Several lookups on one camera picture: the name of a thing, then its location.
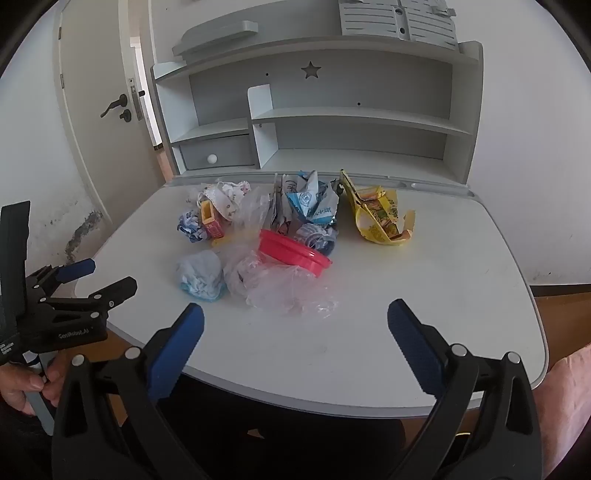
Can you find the printed face mask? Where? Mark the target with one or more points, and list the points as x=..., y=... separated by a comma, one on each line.
x=226, y=198

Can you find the yellow snack wrapper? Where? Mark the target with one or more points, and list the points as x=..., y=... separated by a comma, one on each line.
x=378, y=217

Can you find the blue white crumpled carton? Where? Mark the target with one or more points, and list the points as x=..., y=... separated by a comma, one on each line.
x=307, y=198

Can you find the red plastic lid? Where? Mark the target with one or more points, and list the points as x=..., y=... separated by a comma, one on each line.
x=288, y=249

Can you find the person's left hand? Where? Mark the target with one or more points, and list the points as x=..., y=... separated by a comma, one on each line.
x=16, y=383

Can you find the person's left forearm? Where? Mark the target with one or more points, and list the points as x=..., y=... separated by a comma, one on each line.
x=21, y=447

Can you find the person's bare leg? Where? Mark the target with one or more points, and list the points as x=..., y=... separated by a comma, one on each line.
x=568, y=406

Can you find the small clear plastic bag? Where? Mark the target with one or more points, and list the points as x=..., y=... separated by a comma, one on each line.
x=254, y=212

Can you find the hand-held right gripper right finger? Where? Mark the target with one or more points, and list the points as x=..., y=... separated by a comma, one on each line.
x=415, y=350

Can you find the grey drawer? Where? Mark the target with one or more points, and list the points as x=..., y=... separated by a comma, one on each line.
x=221, y=152

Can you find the black door lock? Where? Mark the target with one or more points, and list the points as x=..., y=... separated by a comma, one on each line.
x=126, y=116

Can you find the dark cloth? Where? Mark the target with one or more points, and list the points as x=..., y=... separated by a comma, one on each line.
x=286, y=443

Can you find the comic printed paper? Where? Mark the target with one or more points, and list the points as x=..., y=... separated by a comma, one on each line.
x=279, y=203

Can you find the blue white crumpled wrapper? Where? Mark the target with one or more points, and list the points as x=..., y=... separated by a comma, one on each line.
x=316, y=237

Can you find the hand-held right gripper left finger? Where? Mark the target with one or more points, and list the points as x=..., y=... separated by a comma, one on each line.
x=178, y=355

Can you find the blue white crumpled paper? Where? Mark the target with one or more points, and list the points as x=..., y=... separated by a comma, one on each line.
x=190, y=226

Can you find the grey white shelf unit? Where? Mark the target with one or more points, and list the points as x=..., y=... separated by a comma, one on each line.
x=351, y=129

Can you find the grey slatted book stand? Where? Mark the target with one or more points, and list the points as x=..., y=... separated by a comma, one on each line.
x=392, y=21

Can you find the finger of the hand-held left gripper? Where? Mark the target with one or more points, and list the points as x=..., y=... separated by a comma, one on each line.
x=117, y=288
x=78, y=267

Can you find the white door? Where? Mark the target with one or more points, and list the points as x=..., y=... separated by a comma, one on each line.
x=97, y=60

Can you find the large clear plastic bag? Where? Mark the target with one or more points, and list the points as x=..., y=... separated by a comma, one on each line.
x=281, y=290

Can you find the yellow plastic piece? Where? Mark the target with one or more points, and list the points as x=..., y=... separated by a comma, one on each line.
x=207, y=212

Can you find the metal door latch plate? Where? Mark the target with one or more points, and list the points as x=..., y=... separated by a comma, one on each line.
x=135, y=97

